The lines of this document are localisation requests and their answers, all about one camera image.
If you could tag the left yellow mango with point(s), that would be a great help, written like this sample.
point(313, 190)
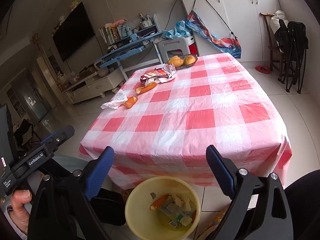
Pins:
point(172, 59)

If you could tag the red white snack wrapper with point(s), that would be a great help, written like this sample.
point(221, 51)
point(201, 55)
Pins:
point(162, 74)

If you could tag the white cabinet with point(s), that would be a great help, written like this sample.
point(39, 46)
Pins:
point(241, 17)

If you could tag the small orange peel piece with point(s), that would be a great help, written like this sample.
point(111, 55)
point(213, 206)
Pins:
point(130, 102)

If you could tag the cream tv stand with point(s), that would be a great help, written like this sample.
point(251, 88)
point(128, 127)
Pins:
point(92, 86)

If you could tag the wooden chair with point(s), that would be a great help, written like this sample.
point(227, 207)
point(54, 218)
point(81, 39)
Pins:
point(277, 60)

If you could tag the pink checkered tablecloth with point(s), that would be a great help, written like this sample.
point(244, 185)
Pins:
point(166, 132)

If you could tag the blue study desk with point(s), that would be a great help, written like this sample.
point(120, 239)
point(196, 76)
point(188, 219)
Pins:
point(133, 48)

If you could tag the curled orange peel strip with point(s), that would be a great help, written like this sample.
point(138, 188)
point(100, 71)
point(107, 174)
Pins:
point(150, 86)

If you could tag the colourful hanging bag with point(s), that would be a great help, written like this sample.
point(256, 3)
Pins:
point(229, 45)

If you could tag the row of books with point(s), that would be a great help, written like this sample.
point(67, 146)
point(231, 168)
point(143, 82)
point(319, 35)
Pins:
point(112, 33)

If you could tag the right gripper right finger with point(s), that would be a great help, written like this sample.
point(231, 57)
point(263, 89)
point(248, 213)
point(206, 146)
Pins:
point(258, 208)

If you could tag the yellow mango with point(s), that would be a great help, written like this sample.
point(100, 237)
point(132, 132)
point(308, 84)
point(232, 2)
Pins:
point(177, 62)
point(172, 59)
point(190, 59)

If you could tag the left hand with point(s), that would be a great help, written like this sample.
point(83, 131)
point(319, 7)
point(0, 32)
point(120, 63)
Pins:
point(19, 215)

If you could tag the blue plastic bag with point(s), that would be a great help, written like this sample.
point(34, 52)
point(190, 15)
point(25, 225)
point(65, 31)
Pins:
point(180, 30)

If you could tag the large orange peel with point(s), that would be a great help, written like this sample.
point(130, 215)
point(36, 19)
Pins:
point(159, 202)

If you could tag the crumpled white tissue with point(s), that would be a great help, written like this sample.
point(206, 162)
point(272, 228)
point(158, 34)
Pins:
point(119, 99)

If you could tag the middle yellow mango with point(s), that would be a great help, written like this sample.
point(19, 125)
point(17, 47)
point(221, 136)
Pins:
point(177, 62)

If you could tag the pink kettlebell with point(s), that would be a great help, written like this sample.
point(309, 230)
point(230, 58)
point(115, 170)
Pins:
point(101, 71)

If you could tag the black television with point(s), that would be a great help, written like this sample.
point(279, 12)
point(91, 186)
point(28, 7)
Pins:
point(73, 33)

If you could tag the white plastic stool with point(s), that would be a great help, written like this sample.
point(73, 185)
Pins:
point(172, 47)

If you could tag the yellow trash bucket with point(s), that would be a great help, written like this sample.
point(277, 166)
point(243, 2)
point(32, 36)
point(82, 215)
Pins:
point(144, 223)

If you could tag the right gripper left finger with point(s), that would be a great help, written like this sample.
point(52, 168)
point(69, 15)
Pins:
point(61, 205)

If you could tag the right yellow mango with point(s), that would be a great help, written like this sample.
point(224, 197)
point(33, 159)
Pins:
point(190, 59)

